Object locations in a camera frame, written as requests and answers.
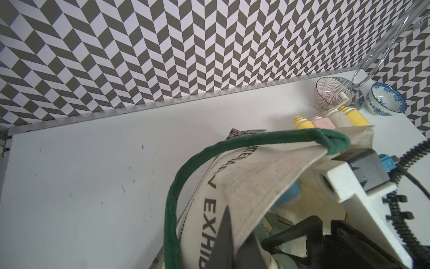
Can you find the blue white patterned bowl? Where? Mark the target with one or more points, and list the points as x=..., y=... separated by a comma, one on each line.
x=385, y=101

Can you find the yellow block pencil sharpener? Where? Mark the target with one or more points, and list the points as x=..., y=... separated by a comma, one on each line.
x=301, y=123

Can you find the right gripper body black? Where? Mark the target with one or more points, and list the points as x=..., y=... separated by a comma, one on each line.
x=344, y=248

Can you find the cream canvas tote bag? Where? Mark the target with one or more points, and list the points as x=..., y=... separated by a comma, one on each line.
x=247, y=172

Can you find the blue round pencil sharpener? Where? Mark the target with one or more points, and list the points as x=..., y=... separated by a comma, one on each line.
x=289, y=195

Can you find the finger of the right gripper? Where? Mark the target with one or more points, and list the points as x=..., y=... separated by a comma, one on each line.
x=289, y=235

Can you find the white cartoon pencil sharpener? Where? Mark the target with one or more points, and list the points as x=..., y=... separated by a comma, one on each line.
x=337, y=117

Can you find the mint green pencil sharpener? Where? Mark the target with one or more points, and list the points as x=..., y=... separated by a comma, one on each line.
x=271, y=225

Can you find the pink ribbed bowl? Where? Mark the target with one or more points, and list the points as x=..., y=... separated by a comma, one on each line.
x=331, y=93

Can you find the pink rounded pencil sharpener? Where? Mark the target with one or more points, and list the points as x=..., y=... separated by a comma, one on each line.
x=323, y=123

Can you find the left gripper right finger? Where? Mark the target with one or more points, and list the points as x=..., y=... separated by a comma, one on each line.
x=249, y=255

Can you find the yellow round pencil sharpener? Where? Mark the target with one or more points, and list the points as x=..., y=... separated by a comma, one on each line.
x=355, y=117

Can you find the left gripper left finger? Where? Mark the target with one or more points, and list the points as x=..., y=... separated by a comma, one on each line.
x=222, y=256

